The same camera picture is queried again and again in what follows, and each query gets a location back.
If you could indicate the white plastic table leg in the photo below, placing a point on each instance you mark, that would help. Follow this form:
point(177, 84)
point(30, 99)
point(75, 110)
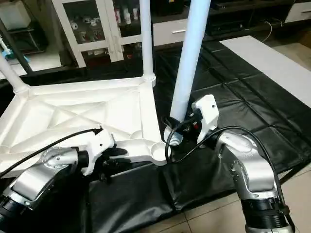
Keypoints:
point(147, 39)
point(9, 73)
point(189, 58)

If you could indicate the white plastic table top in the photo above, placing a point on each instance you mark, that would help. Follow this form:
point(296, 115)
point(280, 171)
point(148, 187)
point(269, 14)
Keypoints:
point(73, 102)

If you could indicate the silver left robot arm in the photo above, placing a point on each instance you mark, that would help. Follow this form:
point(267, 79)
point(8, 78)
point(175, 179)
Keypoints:
point(39, 174)

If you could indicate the black work mat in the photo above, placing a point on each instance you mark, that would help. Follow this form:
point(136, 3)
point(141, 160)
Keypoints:
point(233, 97)

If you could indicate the white drawer cabinet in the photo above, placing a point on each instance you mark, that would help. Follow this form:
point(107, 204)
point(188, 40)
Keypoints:
point(299, 12)
point(167, 31)
point(109, 29)

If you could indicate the white flat panel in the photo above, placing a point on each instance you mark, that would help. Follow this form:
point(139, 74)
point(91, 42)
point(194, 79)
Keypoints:
point(272, 63)

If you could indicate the light blue hanger hook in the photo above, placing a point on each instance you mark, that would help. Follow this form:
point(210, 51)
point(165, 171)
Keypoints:
point(5, 48)

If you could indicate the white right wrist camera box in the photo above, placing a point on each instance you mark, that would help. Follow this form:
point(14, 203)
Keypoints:
point(206, 109)

